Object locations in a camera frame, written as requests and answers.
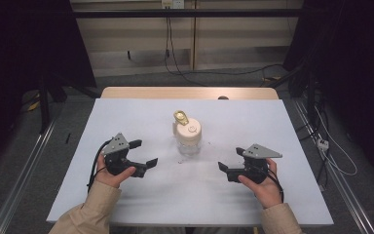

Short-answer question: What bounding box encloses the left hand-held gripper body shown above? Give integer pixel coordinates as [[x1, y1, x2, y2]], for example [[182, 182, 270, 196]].
[[100, 132, 148, 178]]

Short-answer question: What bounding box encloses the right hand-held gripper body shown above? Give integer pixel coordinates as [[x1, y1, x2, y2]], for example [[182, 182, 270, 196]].
[[226, 143, 283, 184]]

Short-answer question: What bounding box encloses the clear bottle with cream lid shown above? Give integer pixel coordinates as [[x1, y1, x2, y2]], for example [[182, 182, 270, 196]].
[[172, 109, 203, 156]]

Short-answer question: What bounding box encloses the person's left hand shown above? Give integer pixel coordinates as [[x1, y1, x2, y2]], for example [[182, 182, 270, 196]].
[[94, 154, 136, 189]]

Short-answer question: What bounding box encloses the person's right hand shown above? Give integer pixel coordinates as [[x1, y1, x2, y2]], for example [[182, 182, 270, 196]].
[[238, 158, 283, 210]]

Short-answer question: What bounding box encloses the white table board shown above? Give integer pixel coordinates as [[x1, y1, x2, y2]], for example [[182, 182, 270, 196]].
[[46, 97, 335, 227]]

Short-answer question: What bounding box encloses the wooden table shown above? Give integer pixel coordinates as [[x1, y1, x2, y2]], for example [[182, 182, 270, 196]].
[[100, 86, 280, 100]]

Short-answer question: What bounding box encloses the black metal stand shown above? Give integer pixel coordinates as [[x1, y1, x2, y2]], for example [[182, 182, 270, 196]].
[[266, 61, 319, 131], [37, 72, 100, 135]]

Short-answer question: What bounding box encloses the black curtain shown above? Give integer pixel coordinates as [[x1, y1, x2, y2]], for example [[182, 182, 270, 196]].
[[283, 0, 374, 186], [0, 0, 97, 176]]

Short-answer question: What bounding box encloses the black horizontal bar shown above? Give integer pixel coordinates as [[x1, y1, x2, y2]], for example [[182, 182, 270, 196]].
[[72, 9, 303, 19]]

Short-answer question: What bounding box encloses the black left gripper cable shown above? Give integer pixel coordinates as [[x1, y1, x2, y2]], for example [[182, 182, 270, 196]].
[[87, 139, 111, 193]]

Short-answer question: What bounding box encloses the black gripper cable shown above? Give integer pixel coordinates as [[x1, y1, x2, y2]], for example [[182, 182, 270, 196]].
[[87, 139, 111, 193], [256, 165, 285, 204]]

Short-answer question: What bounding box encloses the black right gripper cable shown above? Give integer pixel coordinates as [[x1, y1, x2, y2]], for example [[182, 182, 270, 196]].
[[256, 165, 285, 204]]

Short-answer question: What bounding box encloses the black cable bundle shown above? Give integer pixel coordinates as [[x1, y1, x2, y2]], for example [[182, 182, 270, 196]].
[[296, 97, 331, 183]]

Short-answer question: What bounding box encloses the black floor cable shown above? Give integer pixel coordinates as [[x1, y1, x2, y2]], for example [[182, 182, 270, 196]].
[[164, 17, 284, 77]]

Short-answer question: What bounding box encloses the white cable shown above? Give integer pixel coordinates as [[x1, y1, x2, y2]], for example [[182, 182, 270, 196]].
[[315, 106, 358, 176]]

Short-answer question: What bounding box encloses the metal floor rail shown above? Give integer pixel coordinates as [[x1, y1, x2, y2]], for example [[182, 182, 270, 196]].
[[0, 120, 57, 234], [293, 98, 374, 234]]

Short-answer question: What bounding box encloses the black hanging cable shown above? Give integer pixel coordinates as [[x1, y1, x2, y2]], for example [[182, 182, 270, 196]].
[[168, 17, 206, 87]]

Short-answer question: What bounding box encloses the wooden vertical post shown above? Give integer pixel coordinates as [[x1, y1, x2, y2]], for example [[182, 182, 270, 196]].
[[189, 0, 199, 71]]

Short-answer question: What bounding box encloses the white wall outlet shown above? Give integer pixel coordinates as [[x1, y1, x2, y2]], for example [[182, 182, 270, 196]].
[[161, 0, 185, 10]]

